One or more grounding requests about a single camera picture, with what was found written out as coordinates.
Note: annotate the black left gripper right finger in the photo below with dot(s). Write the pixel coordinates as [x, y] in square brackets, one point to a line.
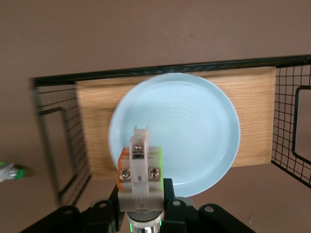
[177, 216]

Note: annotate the red push button switch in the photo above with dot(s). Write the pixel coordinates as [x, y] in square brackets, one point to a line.
[139, 170]

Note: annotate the wooden shelf board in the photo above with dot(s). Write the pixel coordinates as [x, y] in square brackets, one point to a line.
[255, 109]

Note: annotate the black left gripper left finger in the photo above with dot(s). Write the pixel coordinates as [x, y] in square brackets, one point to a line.
[107, 213]

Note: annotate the light blue round plate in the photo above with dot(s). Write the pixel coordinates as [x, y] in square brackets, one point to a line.
[182, 121]

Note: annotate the green push button switch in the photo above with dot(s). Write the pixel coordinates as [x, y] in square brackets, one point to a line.
[13, 172]

